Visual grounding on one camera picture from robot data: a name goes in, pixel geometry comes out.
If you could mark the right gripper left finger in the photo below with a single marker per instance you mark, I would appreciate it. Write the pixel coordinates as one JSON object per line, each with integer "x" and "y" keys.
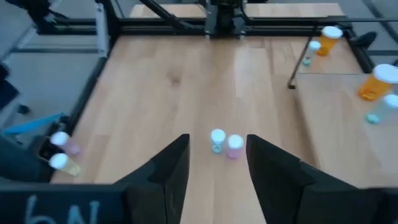
{"x": 93, "y": 205}

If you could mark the black rounded clamp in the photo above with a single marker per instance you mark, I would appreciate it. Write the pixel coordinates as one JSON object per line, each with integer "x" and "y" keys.
{"x": 362, "y": 40}

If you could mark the silver aluminium bracket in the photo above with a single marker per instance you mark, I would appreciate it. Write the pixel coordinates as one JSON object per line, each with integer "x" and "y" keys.
{"x": 101, "y": 31}

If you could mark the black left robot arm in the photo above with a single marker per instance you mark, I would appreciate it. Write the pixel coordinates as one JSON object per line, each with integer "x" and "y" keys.
{"x": 225, "y": 12}

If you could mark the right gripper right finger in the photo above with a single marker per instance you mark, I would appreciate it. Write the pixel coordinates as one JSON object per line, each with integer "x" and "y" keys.
{"x": 311, "y": 205}

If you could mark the blue strip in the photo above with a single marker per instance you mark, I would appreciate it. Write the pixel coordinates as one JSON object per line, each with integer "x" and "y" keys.
{"x": 34, "y": 124}

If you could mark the large orange medicine bottle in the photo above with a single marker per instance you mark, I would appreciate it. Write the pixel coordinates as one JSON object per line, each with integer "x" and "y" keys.
{"x": 377, "y": 82}
{"x": 328, "y": 40}

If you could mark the small pink medicine bottle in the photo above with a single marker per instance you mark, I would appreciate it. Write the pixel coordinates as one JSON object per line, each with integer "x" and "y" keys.
{"x": 235, "y": 146}
{"x": 60, "y": 139}

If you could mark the small black camera box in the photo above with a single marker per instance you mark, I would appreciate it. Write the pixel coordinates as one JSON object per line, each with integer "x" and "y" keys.
{"x": 44, "y": 151}

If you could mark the wooden shelf with black frame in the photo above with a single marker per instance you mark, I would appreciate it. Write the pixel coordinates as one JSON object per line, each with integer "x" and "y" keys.
{"x": 335, "y": 130}

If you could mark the dark bulky floor equipment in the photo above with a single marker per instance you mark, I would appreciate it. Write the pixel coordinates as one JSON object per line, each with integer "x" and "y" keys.
{"x": 18, "y": 165}

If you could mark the black aluminium rig frame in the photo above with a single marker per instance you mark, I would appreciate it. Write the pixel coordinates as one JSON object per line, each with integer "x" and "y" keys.
{"x": 155, "y": 29}

